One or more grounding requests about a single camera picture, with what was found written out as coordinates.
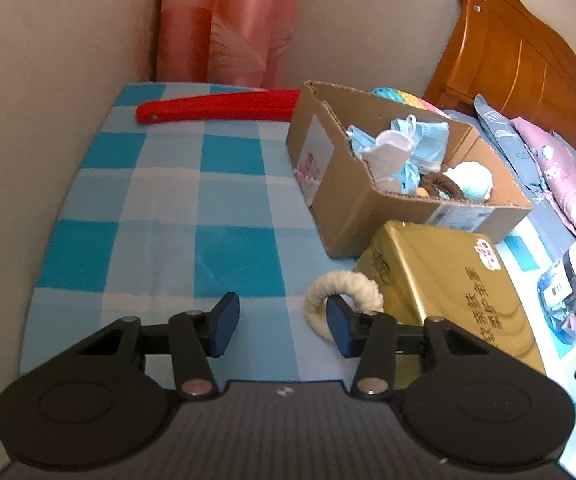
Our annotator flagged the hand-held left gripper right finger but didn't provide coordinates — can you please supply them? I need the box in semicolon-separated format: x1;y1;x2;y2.
325;294;501;401

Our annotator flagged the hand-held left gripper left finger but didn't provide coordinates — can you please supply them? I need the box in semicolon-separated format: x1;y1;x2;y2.
75;291;241;401

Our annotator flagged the cream fluffy hair scrunchie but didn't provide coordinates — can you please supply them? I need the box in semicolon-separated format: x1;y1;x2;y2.
304;270;385;343

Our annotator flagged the cardboard box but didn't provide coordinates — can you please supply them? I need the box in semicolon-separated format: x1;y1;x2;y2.
286;80;533;259

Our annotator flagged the brown hair scrunchie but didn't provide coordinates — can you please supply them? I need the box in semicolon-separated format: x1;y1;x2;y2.
418;171;464;200

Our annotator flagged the white and green soft toy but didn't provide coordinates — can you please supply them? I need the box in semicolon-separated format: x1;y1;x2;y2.
442;161;495;203

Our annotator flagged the white tissue bundle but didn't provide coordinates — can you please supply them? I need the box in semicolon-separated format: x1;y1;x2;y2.
358;130;416;181

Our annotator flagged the clear jar with white lid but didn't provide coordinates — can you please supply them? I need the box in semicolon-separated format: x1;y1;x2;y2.
538;240;576;346

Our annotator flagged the gold tissue pack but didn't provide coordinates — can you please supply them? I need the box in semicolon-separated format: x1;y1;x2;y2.
355;220;546;376

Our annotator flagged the blue checked bed sheet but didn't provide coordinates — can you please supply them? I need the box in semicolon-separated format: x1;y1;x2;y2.
18;82;576;480

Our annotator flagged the pink floral pillow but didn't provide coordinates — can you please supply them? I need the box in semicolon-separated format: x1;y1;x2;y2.
512;116;576;241

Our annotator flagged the blue-grey pillow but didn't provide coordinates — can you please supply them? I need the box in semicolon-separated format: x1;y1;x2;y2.
442;94;551;196

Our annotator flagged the rainbow bubble toy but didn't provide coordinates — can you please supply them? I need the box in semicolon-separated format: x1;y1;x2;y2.
372;86;453;120

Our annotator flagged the wooden headboard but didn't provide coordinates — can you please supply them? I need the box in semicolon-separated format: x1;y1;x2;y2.
423;0;576;158

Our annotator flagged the pink curtain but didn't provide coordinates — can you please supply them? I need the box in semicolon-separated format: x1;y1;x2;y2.
156;0;311;90

